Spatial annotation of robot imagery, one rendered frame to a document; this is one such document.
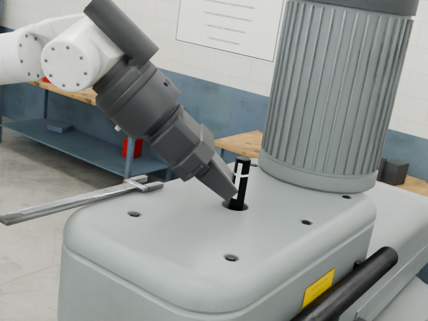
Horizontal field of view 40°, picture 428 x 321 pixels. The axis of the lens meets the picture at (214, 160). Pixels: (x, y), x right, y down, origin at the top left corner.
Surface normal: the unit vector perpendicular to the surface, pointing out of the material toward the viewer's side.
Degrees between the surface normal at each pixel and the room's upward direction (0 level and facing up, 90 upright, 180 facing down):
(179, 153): 90
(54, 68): 105
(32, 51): 74
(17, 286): 0
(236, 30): 90
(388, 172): 90
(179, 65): 90
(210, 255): 0
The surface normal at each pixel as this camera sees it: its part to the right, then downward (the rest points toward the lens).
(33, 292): 0.15, -0.94
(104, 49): 0.68, -0.54
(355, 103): 0.21, 0.32
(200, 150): 0.52, -0.26
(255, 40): -0.58, 0.16
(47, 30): 0.52, 0.31
